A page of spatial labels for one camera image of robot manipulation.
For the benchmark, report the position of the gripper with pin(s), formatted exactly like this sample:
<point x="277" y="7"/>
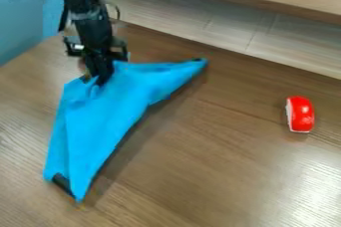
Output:
<point x="94" y="38"/>

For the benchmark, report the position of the blue cloth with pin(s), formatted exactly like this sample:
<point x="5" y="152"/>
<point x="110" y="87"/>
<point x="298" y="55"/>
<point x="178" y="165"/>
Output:
<point x="102" y="114"/>

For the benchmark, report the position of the red and white toy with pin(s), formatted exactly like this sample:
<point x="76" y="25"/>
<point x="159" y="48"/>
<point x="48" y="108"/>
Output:
<point x="302" y="114"/>

